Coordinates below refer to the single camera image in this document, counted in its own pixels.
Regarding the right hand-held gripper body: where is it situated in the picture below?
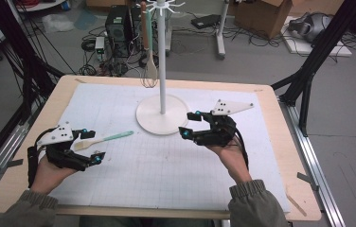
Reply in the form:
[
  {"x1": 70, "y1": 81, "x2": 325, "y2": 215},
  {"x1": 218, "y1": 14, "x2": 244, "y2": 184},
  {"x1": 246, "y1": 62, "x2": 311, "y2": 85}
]
[{"x1": 194, "y1": 98, "x2": 256, "y2": 148}]

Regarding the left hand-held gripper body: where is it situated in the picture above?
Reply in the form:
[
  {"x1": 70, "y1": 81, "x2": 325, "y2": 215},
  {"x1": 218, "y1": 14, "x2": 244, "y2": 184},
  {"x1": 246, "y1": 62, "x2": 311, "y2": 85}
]
[{"x1": 36, "y1": 122, "x2": 95, "y2": 172}]

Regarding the white rack stand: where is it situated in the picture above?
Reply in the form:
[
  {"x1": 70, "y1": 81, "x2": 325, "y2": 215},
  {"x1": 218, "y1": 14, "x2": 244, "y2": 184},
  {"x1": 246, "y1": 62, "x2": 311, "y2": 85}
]
[{"x1": 135, "y1": 0, "x2": 190, "y2": 136}]

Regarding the slotted wooden spatula green handle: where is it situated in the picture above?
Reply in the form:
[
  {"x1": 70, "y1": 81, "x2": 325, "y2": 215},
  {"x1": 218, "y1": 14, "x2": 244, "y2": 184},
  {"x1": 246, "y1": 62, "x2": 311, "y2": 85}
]
[{"x1": 73, "y1": 131, "x2": 134, "y2": 151}]

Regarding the plain wooden spatula green handle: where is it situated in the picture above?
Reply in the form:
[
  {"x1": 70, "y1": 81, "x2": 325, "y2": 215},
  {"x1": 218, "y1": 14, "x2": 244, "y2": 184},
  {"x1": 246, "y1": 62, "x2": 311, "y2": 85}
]
[{"x1": 143, "y1": 8, "x2": 159, "y2": 81}]

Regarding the person's left hand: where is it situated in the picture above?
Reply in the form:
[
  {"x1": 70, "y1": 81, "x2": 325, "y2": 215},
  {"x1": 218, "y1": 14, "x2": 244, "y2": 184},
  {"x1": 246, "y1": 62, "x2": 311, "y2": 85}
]
[{"x1": 28, "y1": 154, "x2": 78, "y2": 195}]

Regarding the person's right hand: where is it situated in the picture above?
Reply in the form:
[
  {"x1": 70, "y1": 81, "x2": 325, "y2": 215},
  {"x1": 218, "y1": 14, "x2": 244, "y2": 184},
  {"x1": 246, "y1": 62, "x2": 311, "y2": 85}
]
[{"x1": 205, "y1": 135, "x2": 253, "y2": 185}]

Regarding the white grid foam mat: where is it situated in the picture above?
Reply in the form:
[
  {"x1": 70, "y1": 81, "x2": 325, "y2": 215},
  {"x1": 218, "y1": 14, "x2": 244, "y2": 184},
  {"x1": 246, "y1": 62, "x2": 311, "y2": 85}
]
[{"x1": 47, "y1": 82, "x2": 292, "y2": 214}]

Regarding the white metal stand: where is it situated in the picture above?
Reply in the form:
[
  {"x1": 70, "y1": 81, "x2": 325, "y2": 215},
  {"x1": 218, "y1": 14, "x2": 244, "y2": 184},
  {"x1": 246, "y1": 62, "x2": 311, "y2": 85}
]
[{"x1": 215, "y1": 0, "x2": 231, "y2": 61}]

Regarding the black flat device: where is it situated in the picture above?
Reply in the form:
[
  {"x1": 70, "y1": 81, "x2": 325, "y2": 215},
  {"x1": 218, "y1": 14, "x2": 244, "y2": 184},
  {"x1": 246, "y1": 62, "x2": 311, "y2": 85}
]
[{"x1": 190, "y1": 13, "x2": 223, "y2": 30}]

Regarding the small white device green light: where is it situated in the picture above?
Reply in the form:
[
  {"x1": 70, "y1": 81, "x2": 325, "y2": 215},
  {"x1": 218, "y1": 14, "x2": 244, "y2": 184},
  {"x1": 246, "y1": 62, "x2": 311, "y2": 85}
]
[{"x1": 94, "y1": 36, "x2": 106, "y2": 61}]

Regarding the white floor board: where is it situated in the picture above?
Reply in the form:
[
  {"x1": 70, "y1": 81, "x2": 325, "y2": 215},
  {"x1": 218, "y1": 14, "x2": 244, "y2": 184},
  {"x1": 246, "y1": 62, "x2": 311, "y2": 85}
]
[{"x1": 281, "y1": 15, "x2": 353, "y2": 58}]

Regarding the cardboard box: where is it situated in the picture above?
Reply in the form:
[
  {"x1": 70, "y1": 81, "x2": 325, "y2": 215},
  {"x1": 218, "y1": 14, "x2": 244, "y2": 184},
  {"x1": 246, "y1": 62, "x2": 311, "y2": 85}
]
[{"x1": 234, "y1": 0, "x2": 294, "y2": 40}]

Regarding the black computer tower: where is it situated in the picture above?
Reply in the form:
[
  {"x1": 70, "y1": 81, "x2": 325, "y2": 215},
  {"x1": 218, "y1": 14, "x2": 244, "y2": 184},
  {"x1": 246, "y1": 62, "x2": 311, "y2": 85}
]
[
  {"x1": 104, "y1": 5, "x2": 134, "y2": 59},
  {"x1": 131, "y1": 7, "x2": 152, "y2": 51}
]

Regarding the clear plastic bag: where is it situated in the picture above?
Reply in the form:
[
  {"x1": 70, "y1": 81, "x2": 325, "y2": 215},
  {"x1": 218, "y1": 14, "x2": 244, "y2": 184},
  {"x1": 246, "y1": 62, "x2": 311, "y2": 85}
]
[{"x1": 42, "y1": 13, "x2": 75, "y2": 32}]

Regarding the thin wooden stick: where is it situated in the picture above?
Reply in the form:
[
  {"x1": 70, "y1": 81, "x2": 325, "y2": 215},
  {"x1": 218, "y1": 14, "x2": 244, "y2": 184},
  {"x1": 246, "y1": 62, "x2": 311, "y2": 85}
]
[{"x1": 285, "y1": 192, "x2": 308, "y2": 218}]

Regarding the grey headset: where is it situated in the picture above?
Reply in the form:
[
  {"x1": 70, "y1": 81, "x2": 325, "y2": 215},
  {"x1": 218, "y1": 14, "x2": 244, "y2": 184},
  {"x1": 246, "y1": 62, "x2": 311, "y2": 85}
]
[{"x1": 288, "y1": 11, "x2": 333, "y2": 44}]

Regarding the white round table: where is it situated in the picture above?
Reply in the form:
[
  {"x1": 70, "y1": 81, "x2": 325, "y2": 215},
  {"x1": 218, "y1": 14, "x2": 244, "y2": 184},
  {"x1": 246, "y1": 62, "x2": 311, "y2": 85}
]
[{"x1": 14, "y1": 0, "x2": 70, "y2": 13}]

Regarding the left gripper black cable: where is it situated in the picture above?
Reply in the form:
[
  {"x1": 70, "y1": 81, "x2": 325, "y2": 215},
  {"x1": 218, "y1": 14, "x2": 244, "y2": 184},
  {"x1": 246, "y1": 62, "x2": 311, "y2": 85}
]
[{"x1": 27, "y1": 127, "x2": 59, "y2": 188}]

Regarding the grey metal bracket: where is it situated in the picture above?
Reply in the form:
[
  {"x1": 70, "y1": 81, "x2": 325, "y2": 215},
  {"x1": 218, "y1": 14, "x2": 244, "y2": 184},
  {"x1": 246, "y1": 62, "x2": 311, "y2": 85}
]
[
  {"x1": 0, "y1": 158, "x2": 24, "y2": 174},
  {"x1": 296, "y1": 171, "x2": 320, "y2": 192}
]

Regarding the coiled black cable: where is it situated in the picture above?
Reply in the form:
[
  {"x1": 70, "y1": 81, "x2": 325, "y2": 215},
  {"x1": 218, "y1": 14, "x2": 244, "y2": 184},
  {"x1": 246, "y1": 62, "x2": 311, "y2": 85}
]
[{"x1": 138, "y1": 53, "x2": 160, "y2": 70}]

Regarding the black metal frame strut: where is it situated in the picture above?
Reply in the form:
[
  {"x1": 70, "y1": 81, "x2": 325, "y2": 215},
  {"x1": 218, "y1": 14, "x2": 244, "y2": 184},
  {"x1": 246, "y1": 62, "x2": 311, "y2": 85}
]
[
  {"x1": 0, "y1": 0, "x2": 66, "y2": 126},
  {"x1": 270, "y1": 0, "x2": 356, "y2": 137}
]

